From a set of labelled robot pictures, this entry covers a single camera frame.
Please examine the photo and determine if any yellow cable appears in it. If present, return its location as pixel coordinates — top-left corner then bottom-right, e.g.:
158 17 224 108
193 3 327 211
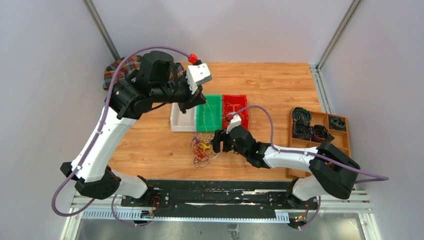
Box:
197 99 216 156

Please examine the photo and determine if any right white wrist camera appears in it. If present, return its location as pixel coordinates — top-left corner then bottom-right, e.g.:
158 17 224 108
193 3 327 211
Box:
226 114 242 134

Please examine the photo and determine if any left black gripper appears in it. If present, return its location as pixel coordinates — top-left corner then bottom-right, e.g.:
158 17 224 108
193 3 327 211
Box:
152 72 208 114

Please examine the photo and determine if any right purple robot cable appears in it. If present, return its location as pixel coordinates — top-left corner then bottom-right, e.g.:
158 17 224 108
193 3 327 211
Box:
225 105 390 230

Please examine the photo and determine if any green plastic bin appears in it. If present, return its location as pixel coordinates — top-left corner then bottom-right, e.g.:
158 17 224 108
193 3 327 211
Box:
196 94 223 132

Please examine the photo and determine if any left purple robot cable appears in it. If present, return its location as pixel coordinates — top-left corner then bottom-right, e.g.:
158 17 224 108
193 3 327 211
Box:
51 45 200 228

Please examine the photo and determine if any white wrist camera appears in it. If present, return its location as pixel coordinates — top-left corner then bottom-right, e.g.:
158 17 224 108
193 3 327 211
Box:
186 63 213 95
226 114 242 134

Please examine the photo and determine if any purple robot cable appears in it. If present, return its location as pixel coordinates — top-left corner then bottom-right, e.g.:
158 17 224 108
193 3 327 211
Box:
51 45 200 228
225 105 390 230

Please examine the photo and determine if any black coiled item centre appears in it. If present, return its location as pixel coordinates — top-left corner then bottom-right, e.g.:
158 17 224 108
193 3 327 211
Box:
311 124 335 143

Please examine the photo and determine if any plaid cloth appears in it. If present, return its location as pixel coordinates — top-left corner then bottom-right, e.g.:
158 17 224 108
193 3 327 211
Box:
102 54 185 90

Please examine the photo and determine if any white plastic bin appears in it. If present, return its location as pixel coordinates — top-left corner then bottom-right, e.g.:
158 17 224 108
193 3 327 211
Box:
170 103 197 132

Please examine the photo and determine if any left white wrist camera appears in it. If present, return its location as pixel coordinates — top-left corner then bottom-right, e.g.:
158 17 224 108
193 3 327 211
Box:
186 63 213 95

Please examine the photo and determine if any black coiled item upper left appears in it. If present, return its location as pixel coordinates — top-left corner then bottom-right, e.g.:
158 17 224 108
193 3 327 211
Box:
292 107 312 124

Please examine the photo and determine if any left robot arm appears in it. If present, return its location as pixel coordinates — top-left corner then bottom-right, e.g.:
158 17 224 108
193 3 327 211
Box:
60 50 212 207

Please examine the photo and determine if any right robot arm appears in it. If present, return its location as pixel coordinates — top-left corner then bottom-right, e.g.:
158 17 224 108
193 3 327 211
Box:
211 126 360 209

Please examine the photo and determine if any red plastic bin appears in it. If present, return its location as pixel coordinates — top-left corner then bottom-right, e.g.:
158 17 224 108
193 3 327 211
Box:
222 94 249 130

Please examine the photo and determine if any black coiled item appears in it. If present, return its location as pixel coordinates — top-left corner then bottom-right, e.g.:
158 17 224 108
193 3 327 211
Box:
311 124 335 143
292 107 312 124
328 115 347 132
292 119 313 141

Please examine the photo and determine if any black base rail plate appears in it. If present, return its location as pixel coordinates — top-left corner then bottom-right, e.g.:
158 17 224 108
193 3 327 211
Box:
120 179 320 220

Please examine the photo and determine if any wooden compartment tray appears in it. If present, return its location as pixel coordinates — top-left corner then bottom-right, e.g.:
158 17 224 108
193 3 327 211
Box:
288 108 351 157

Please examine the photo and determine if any black coiled item lower left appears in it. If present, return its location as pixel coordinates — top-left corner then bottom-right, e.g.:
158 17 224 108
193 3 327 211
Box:
292 119 313 141

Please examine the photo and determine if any black coiled item far right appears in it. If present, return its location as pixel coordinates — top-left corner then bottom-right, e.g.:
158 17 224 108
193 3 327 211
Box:
328 115 347 132

